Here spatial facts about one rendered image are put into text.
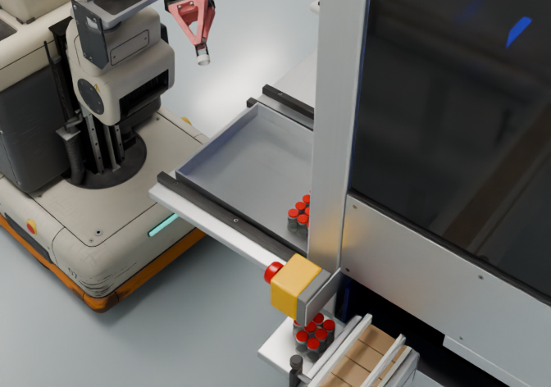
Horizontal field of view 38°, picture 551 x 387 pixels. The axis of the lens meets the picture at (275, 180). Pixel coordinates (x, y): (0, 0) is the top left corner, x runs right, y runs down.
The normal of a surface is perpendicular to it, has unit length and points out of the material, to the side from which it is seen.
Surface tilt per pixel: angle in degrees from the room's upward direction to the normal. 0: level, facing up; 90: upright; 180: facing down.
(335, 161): 90
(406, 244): 90
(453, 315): 90
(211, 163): 0
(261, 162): 0
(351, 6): 90
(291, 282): 0
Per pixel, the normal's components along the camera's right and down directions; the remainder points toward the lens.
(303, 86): 0.00, -0.68
